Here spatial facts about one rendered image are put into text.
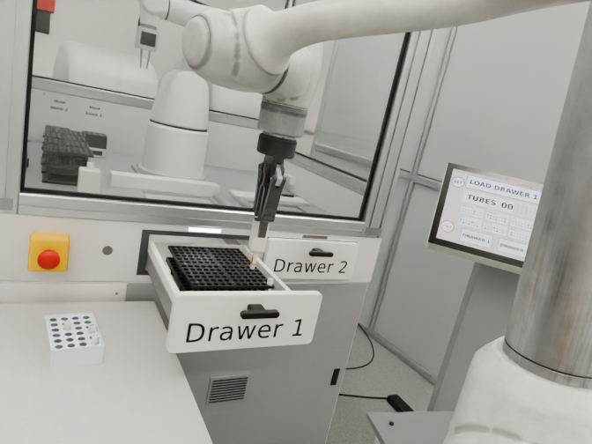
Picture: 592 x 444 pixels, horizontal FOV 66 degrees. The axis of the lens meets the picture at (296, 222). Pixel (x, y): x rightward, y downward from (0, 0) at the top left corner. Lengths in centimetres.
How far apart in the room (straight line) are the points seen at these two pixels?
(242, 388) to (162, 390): 57
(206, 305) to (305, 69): 44
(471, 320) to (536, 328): 112
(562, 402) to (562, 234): 16
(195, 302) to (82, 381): 22
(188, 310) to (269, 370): 64
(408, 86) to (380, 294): 178
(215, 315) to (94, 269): 38
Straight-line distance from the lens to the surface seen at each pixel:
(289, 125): 85
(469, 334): 166
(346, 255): 132
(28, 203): 106
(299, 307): 90
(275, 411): 152
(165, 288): 95
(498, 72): 256
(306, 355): 144
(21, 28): 103
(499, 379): 53
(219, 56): 70
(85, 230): 109
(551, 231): 51
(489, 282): 160
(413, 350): 279
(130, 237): 110
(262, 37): 71
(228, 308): 83
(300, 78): 83
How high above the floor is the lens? 127
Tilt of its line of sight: 14 degrees down
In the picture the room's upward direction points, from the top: 12 degrees clockwise
